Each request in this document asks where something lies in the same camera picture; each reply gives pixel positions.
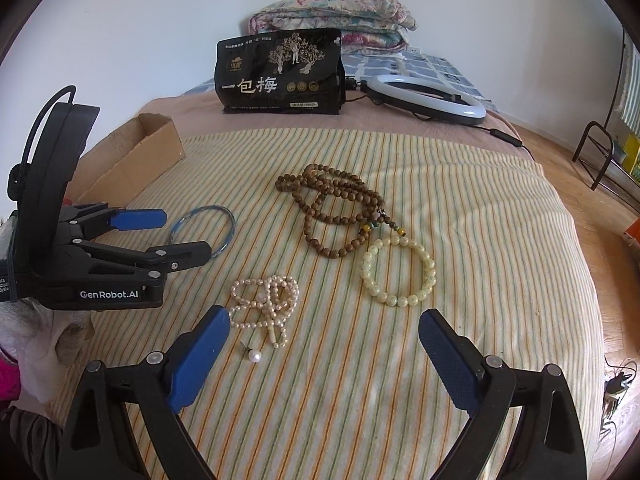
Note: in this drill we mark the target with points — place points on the white gloved left hand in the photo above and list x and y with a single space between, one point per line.
38 345

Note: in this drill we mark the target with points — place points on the white ring light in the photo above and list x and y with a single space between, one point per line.
421 97

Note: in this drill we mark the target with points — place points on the brown cardboard box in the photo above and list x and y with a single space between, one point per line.
124 163

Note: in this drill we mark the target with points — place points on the pink brown bed cover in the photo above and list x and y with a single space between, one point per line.
203 113

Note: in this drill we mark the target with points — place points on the folded floral quilt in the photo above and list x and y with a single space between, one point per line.
371 27

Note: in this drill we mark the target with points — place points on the power strip with cables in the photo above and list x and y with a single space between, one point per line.
617 406

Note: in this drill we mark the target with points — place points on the blue checked bed sheet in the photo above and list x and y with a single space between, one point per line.
359 67

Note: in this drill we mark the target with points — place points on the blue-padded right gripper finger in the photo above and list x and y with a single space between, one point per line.
97 219

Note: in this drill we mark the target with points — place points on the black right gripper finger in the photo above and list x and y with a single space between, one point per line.
105 260

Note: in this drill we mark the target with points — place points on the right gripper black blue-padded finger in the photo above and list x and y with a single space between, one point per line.
547 441
98 440

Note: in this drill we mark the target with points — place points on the black metal rack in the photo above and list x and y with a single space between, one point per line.
609 150

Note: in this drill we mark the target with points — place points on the black snack bag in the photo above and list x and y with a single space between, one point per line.
282 72

